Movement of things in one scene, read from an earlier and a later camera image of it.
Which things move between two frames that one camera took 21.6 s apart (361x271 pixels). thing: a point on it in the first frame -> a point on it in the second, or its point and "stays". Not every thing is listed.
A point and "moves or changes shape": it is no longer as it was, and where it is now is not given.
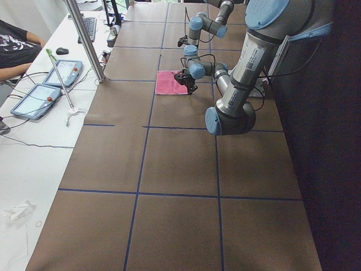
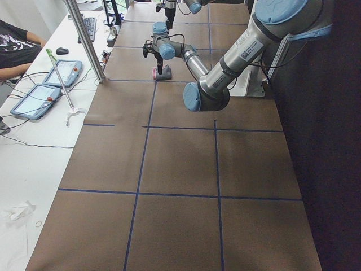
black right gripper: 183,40 -> 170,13
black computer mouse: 61,51 stays
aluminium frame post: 73,9 stays
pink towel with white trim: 166,84 moves or changes shape
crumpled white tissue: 18,211 stays
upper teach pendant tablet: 69,70 stays
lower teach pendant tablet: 36,101 stays
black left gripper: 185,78 -> 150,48
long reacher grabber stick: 73,111 stays
